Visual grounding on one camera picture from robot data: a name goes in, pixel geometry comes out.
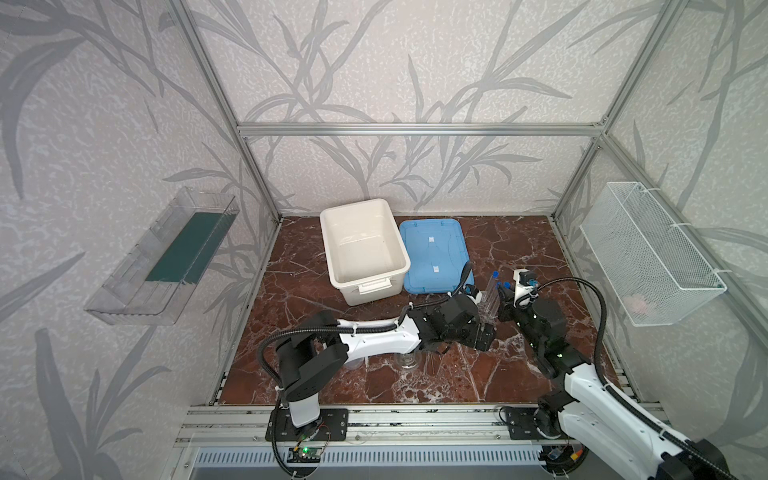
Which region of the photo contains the clear test tube rack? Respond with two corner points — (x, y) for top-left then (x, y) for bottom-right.
(477, 290), (500, 324)

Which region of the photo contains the blue-capped test tube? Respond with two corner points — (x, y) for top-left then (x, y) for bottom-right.
(496, 281), (514, 310)
(482, 271), (499, 317)

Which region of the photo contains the white plastic bin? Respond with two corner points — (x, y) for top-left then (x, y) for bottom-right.
(320, 198), (411, 306)

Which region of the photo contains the clear plastic beaker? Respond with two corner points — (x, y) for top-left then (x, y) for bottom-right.
(343, 358), (365, 370)

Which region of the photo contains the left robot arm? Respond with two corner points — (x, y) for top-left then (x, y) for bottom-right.
(258, 291), (496, 429)

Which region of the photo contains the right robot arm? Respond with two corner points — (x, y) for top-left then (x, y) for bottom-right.
(497, 283), (733, 479)

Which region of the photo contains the glass petri dish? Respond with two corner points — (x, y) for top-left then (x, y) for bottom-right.
(394, 351), (422, 371)

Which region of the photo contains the blue plastic lid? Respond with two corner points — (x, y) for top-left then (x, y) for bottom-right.
(399, 219), (469, 295)

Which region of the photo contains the green circuit board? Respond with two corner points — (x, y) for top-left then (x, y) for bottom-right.
(286, 447), (324, 465)

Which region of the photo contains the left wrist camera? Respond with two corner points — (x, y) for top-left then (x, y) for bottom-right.
(463, 284), (484, 305)

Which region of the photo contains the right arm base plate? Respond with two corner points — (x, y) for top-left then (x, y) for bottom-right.
(499, 406), (562, 440)

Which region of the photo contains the white wire basket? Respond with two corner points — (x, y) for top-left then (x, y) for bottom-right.
(580, 182), (727, 327)

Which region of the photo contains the right black cable conduit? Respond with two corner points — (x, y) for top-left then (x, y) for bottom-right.
(515, 277), (739, 480)

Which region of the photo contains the aluminium front rail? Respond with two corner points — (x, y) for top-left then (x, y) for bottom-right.
(173, 403), (679, 449)

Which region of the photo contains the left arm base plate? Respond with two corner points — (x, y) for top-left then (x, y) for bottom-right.
(265, 408), (349, 443)

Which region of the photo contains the clear wall shelf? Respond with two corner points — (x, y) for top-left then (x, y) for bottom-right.
(84, 187), (240, 326)

